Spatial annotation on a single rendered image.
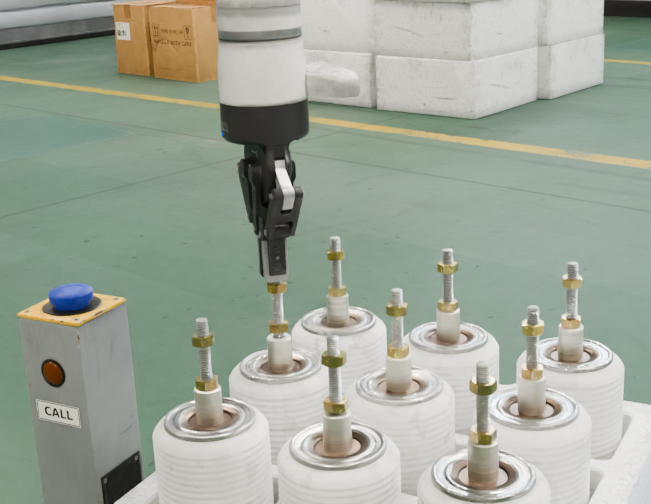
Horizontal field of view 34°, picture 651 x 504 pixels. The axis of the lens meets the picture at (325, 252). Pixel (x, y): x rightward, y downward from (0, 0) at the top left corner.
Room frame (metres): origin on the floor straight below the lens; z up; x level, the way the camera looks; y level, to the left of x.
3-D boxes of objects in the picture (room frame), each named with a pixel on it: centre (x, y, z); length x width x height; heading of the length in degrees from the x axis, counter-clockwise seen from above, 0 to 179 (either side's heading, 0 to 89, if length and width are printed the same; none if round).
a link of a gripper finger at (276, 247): (0.89, 0.04, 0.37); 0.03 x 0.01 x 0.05; 18
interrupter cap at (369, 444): (0.75, 0.00, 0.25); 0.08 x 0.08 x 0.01
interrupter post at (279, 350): (0.91, 0.05, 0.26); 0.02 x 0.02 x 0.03
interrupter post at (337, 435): (0.75, 0.00, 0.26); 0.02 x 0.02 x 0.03
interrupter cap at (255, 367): (0.91, 0.05, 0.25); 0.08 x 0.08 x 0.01
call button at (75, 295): (0.92, 0.23, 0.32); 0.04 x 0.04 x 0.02
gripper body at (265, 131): (0.91, 0.05, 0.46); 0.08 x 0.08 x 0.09
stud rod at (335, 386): (0.75, 0.00, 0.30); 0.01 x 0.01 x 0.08
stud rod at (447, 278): (0.96, -0.11, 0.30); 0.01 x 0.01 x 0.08
